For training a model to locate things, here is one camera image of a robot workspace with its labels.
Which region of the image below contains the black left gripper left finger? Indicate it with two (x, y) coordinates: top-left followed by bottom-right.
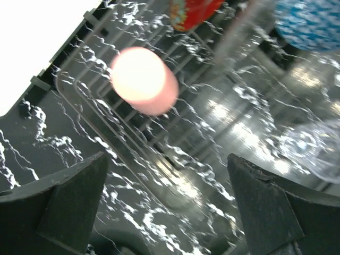
(1, 152), (108, 254)

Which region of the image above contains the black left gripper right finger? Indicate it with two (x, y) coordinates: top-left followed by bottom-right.
(227, 154), (339, 254)

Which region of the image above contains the clear drinking glass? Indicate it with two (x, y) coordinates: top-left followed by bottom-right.
(279, 119), (339, 184)

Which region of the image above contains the pink plastic cup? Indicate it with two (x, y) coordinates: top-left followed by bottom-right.
(111, 47), (179, 116)

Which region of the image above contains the blue triangle pattern bowl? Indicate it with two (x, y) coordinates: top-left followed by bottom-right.
(274, 0), (339, 52)

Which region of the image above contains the red floral bowl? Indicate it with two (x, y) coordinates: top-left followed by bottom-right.
(169, 0), (225, 31)

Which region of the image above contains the clear glass plate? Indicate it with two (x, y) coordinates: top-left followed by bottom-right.
(214, 1), (273, 71)

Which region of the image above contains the metal wire dish rack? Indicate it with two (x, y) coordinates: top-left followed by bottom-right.
(56, 1), (339, 210)

